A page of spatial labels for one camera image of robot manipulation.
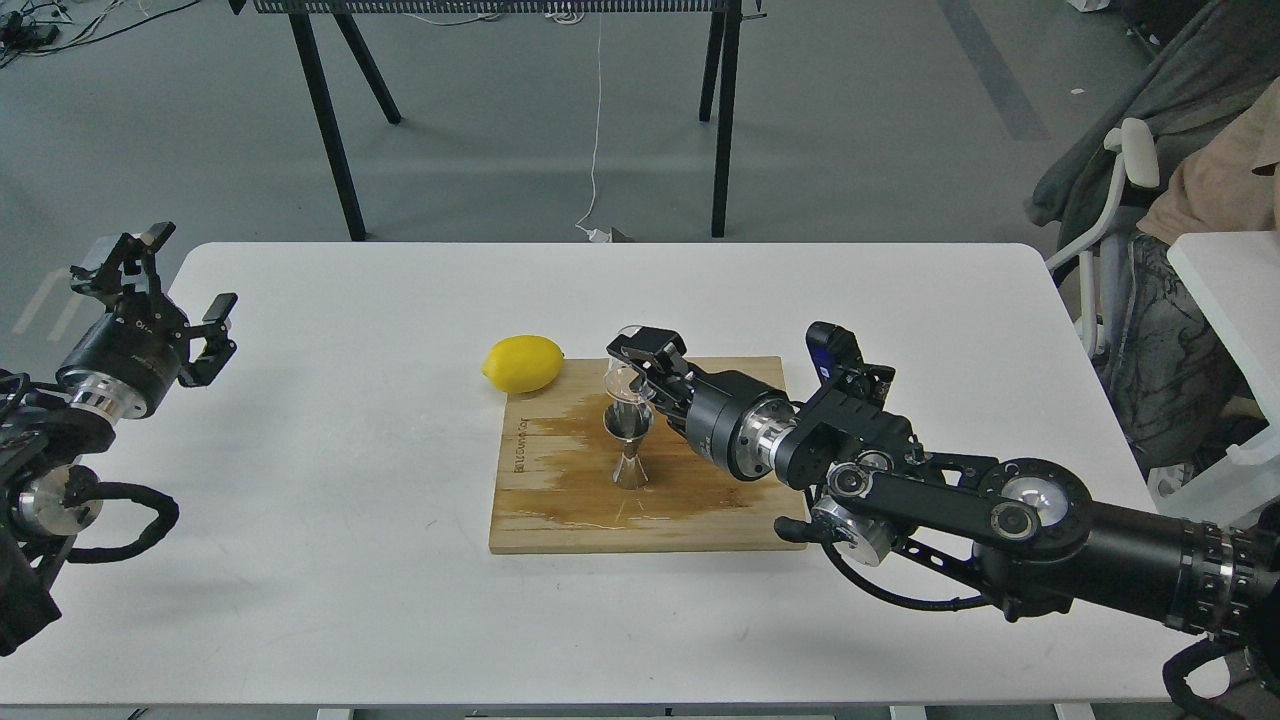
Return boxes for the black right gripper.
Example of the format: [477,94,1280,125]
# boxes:
[605,325,796,480]

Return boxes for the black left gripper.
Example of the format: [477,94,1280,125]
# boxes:
[58,222,239,419]

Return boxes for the small clear glass beaker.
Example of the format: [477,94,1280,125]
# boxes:
[602,350,653,405]

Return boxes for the steel double jigger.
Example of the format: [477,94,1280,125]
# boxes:
[603,400,653,491]

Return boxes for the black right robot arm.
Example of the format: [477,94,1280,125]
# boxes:
[607,322,1277,719]

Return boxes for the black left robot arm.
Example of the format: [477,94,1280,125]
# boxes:
[1,222,237,656]

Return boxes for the yellow lemon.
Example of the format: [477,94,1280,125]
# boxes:
[481,334,564,395]

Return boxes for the wooden cutting board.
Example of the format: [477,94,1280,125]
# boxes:
[489,359,806,553]

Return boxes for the white office chair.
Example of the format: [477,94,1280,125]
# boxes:
[1046,118,1160,359]

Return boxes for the white side table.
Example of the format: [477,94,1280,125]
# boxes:
[1167,231,1279,425]

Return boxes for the seated person in tan shirt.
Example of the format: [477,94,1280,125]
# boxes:
[1100,82,1279,475]

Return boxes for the white hanging cable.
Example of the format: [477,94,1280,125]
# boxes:
[573,14,613,243]

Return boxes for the cables on floor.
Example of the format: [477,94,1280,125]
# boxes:
[0,0,205,70]

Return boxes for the black metal frame table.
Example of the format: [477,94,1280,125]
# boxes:
[229,1,767,242]

